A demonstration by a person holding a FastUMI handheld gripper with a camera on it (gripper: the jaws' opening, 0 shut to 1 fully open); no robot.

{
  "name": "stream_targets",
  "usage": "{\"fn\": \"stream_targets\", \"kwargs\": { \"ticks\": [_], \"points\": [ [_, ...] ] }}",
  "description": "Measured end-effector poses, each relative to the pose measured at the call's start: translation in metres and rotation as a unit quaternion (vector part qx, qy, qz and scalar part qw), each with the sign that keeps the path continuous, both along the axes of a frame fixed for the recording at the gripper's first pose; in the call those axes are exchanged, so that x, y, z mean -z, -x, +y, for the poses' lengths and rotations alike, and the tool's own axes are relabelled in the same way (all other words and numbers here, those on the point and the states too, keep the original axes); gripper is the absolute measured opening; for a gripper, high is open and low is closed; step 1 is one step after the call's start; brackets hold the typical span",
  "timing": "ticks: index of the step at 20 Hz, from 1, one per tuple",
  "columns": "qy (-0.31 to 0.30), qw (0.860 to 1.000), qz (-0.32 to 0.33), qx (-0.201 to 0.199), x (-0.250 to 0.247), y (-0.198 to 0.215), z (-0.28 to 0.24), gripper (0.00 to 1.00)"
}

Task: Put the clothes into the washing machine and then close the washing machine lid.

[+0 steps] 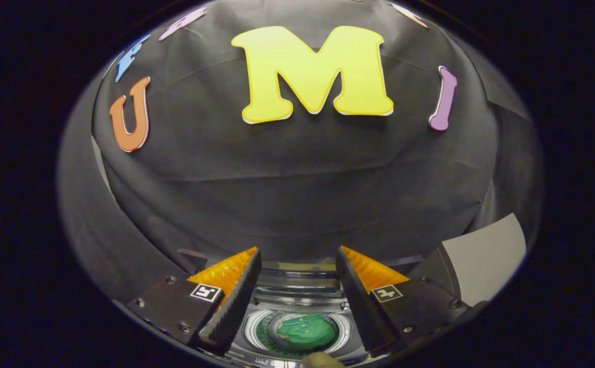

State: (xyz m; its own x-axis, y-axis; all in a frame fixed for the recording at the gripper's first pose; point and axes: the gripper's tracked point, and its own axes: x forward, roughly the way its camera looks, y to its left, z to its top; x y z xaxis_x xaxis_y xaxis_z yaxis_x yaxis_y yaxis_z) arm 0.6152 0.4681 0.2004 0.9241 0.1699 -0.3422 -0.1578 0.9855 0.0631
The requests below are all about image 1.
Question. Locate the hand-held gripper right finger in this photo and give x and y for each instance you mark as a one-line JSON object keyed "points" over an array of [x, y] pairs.
{"points": [[361, 306]]}

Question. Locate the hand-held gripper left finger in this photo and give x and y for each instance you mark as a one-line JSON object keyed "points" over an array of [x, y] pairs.
{"points": [[233, 306]]}

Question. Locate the grey washing machine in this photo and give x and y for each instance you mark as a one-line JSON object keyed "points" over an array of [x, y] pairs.
{"points": [[250, 327]]}

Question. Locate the green polo shirt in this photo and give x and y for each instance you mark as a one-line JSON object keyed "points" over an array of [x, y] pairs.
{"points": [[307, 332]]}

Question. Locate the beige cabinet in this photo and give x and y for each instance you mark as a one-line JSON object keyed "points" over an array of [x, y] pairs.
{"points": [[486, 260]]}

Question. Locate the black backdrop cloth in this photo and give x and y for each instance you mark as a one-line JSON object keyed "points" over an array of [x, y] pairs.
{"points": [[297, 179]]}

